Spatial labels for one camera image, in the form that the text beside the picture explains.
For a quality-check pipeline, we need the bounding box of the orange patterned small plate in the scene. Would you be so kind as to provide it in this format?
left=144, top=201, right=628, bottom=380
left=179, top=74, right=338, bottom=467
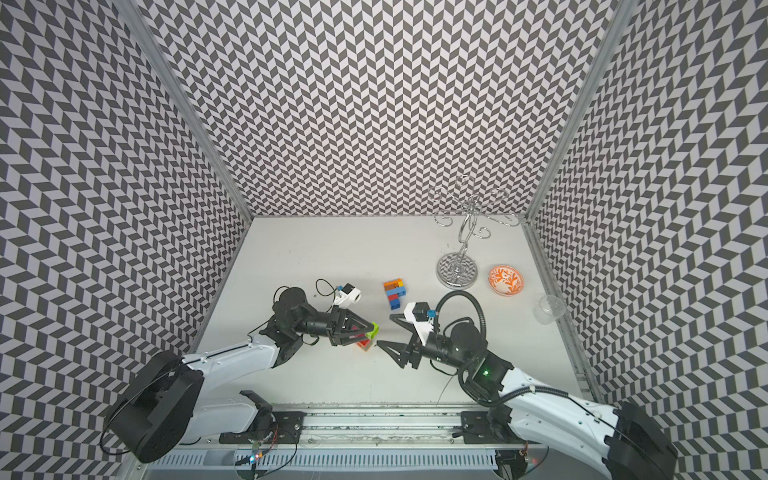
left=488, top=265, right=525, bottom=297

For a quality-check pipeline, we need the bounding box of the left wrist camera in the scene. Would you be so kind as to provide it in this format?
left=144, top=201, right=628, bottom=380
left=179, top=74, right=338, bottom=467
left=333, top=283, right=362, bottom=308

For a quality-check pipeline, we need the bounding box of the white ribbed cable duct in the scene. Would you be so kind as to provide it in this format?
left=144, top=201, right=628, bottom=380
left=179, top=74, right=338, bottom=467
left=149, top=448, right=497, bottom=472

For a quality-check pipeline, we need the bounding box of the clear glass cup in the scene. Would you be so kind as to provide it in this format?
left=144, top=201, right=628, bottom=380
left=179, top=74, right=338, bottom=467
left=533, top=295, right=567, bottom=325

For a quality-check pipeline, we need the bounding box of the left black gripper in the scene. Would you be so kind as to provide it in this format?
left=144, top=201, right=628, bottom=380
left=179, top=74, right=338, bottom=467
left=294, top=305, right=375, bottom=347

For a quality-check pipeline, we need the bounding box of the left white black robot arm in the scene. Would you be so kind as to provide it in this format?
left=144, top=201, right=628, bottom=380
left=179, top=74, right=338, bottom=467
left=103, top=284, right=375, bottom=463

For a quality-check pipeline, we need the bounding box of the aluminium front rail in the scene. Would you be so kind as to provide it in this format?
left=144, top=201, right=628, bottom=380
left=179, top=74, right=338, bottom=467
left=137, top=407, right=637, bottom=450

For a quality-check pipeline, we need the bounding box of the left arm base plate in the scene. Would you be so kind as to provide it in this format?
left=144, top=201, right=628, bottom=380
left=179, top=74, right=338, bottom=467
left=219, top=411, right=306, bottom=446

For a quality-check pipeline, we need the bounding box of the lime green lego brick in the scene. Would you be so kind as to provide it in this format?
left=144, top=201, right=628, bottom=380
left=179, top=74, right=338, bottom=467
left=365, top=323, right=379, bottom=340

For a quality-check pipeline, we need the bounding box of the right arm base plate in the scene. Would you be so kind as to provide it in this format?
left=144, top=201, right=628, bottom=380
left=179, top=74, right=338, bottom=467
left=452, top=407, right=526, bottom=445

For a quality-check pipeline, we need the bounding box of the light blue lego plate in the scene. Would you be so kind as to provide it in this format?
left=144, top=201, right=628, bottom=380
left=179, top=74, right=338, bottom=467
left=386, top=287, right=406, bottom=298

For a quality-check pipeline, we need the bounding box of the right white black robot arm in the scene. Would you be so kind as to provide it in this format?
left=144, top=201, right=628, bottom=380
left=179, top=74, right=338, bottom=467
left=377, top=290, right=678, bottom=479

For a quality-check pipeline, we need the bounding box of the silver metal jewelry stand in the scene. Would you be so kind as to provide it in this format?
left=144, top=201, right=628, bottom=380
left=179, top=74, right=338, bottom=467
left=428, top=174, right=521, bottom=290

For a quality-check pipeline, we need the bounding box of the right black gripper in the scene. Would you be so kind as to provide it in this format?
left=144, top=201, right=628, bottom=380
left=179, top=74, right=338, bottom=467
left=377, top=313, right=473, bottom=373

